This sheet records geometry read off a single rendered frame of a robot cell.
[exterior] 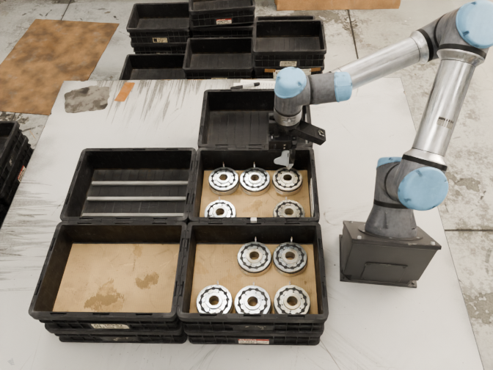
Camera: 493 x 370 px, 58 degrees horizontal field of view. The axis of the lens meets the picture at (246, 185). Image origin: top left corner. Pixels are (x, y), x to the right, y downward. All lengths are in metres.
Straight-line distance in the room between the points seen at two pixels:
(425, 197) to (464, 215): 1.48
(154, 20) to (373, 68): 2.15
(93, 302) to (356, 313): 0.80
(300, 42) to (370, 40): 1.05
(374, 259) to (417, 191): 0.29
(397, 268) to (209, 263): 0.57
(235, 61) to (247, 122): 1.09
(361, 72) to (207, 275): 0.74
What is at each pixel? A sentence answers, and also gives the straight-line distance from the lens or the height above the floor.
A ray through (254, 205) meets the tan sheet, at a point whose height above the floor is 0.83.
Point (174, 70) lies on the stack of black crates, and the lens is 2.95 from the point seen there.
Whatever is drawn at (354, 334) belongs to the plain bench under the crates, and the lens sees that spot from 1.45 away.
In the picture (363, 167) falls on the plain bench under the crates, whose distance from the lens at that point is 1.79.
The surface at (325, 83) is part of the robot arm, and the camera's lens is 1.14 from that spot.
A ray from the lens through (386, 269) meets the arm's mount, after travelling 1.44.
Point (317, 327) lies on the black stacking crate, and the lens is 1.29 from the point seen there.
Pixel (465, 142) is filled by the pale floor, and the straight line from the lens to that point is 3.05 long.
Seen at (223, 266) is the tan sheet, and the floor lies 0.83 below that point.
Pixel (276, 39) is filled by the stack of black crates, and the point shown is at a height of 0.49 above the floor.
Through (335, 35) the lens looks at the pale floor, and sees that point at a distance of 3.69.
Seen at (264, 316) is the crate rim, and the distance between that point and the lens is 1.19.
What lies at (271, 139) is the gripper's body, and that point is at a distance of 1.26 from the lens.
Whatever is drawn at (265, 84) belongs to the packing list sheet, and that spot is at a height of 0.70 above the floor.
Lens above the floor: 2.05
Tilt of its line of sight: 53 degrees down
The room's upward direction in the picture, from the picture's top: 3 degrees counter-clockwise
